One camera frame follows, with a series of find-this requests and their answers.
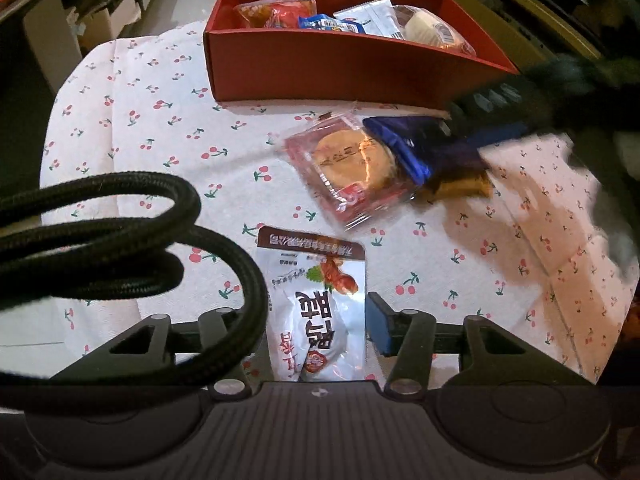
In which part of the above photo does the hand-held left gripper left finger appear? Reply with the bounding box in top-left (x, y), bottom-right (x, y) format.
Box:
top-left (50, 308), bottom-right (256, 402)

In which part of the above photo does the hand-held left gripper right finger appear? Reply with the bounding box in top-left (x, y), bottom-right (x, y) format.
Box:
top-left (366, 291), bottom-right (597, 402)

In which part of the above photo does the red cardboard box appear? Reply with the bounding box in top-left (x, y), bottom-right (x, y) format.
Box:
top-left (203, 0), bottom-right (521, 111)

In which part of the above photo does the gold brown snack packet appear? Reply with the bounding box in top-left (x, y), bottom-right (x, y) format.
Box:
top-left (410, 167), bottom-right (494, 204)

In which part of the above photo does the dark blue biscuit packet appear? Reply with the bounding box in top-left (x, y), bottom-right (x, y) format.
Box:
top-left (362, 116), bottom-right (493, 187)

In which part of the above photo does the long wooden cabinet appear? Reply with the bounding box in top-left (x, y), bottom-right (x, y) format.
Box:
top-left (340, 0), bottom-right (640, 63)

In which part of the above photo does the dark side table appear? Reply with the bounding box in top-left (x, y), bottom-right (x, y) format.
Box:
top-left (0, 0), bottom-right (142, 97)

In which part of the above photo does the clear round pastry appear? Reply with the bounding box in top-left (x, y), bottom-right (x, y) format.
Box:
top-left (392, 5), bottom-right (477, 57)

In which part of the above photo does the cherry print tablecloth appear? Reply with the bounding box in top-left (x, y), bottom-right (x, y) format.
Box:
top-left (39, 20), bottom-right (640, 386)

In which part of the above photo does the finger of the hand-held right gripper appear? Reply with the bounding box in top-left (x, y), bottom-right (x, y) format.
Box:
top-left (444, 80), bottom-right (551, 150)

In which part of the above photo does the red clear wrapped round cake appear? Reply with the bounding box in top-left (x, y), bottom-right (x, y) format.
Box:
top-left (282, 110), bottom-right (432, 232)

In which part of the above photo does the red and blue noodle packet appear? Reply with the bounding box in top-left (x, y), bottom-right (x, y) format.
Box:
top-left (234, 0), bottom-right (319, 30)

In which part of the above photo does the black braided cable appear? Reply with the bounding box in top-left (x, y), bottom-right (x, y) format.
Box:
top-left (0, 172), bottom-right (269, 411)

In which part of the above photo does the small blue and white packet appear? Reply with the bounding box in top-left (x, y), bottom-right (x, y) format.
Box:
top-left (298, 14), bottom-right (366, 35)

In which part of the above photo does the white packet with green label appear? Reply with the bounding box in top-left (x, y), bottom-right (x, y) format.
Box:
top-left (333, 0), bottom-right (407, 40)

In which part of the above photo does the white silver packet red print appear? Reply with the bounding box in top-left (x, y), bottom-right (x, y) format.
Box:
top-left (256, 225), bottom-right (369, 384)

